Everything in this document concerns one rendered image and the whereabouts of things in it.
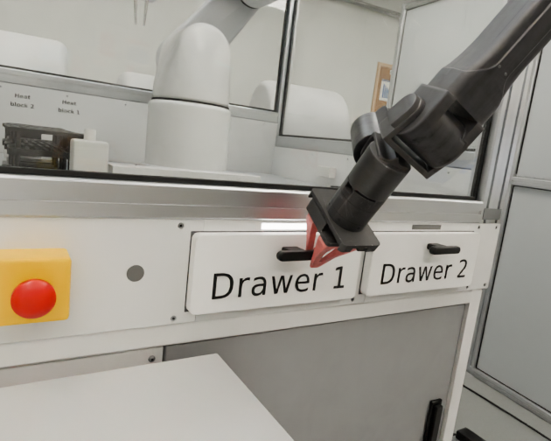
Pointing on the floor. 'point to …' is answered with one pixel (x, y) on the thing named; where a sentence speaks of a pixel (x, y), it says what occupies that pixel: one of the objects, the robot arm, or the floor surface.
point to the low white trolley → (133, 406)
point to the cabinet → (296, 363)
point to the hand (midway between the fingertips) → (313, 258)
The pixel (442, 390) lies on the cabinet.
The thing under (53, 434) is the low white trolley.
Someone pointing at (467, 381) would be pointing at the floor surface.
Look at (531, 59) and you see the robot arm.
